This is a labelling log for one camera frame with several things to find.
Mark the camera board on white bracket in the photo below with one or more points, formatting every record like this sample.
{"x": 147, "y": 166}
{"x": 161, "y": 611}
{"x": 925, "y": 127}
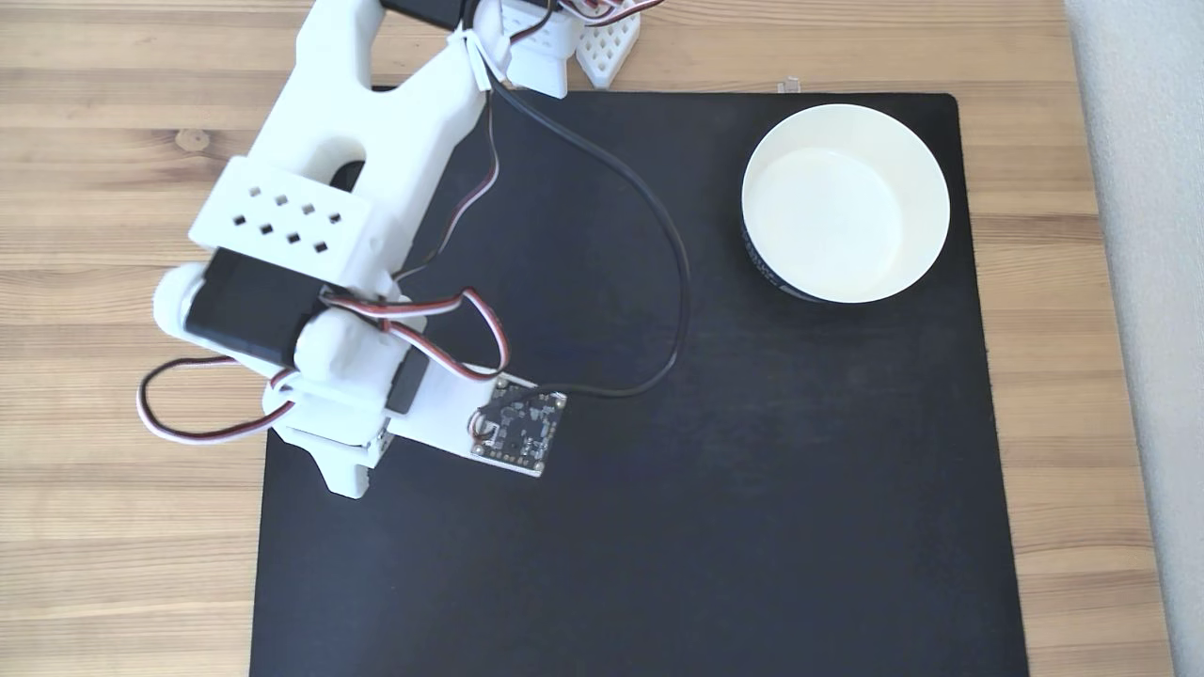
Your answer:
{"x": 517, "y": 428}

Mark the black desk mat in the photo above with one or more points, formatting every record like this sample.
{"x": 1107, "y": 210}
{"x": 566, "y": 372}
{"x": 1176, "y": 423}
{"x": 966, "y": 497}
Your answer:
{"x": 705, "y": 489}

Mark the white round plate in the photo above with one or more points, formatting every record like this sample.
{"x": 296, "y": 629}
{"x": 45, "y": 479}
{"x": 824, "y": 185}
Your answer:
{"x": 847, "y": 202}

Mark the small clear plastic clip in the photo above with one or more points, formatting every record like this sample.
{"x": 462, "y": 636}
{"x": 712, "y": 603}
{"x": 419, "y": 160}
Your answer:
{"x": 789, "y": 85}

